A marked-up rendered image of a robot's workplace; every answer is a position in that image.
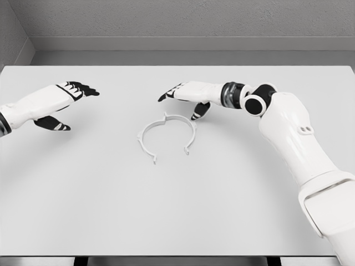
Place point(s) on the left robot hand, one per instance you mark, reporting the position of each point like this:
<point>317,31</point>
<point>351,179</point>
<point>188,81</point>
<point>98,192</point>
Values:
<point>55,97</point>

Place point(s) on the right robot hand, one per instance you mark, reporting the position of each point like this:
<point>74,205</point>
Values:
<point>191,91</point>

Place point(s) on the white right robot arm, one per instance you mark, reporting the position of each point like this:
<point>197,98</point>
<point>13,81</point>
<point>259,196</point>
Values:
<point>291,124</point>

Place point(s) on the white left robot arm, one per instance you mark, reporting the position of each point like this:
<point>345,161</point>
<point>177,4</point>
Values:
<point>16,113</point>

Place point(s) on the white pipe clamp half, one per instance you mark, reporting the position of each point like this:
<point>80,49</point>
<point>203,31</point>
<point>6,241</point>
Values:
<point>141,138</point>
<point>179,117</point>

